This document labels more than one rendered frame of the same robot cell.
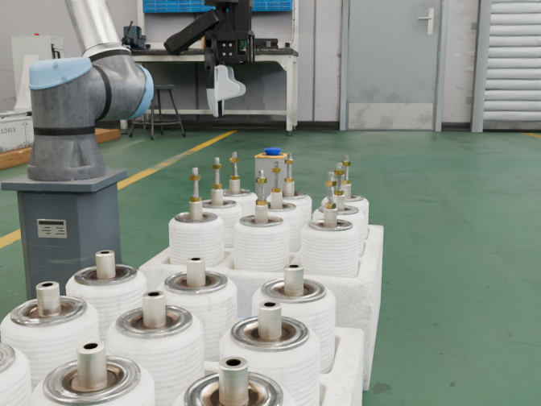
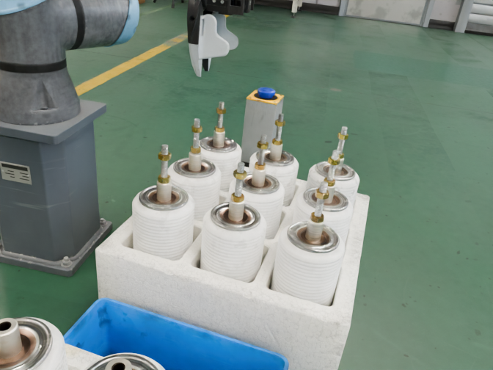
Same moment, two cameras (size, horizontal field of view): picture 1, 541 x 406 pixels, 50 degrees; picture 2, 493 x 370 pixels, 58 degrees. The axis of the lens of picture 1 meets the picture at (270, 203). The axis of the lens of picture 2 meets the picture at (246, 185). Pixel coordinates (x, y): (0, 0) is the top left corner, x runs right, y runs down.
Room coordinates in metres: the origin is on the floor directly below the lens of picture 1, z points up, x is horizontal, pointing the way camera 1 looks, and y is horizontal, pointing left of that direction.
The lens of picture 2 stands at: (0.40, -0.01, 0.61)
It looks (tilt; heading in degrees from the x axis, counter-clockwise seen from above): 28 degrees down; 1
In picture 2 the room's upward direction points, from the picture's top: 7 degrees clockwise
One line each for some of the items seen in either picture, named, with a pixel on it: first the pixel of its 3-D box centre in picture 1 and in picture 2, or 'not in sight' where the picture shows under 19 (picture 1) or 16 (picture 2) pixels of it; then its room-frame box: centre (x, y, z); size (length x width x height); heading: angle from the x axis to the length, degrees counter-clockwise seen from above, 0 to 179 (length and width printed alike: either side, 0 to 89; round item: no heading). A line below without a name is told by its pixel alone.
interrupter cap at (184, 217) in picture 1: (196, 217); (163, 197); (0.99, 0.13, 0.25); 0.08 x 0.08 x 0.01
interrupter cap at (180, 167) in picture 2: (217, 204); (194, 167); (1.11, 0.10, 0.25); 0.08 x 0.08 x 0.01
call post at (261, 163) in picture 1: (272, 219); (257, 160); (1.38, 0.00, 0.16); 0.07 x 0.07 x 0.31; 77
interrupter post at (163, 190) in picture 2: (196, 210); (163, 190); (0.99, 0.13, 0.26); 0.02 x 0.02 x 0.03
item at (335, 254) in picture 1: (328, 277); (302, 285); (0.94, -0.10, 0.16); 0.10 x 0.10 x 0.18
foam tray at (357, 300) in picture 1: (276, 287); (248, 258); (1.08, -0.01, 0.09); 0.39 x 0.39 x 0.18; 77
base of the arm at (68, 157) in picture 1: (66, 151); (34, 84); (1.16, 0.41, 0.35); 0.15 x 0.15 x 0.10
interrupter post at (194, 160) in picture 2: (217, 197); (194, 161); (1.11, 0.10, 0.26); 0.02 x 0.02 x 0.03
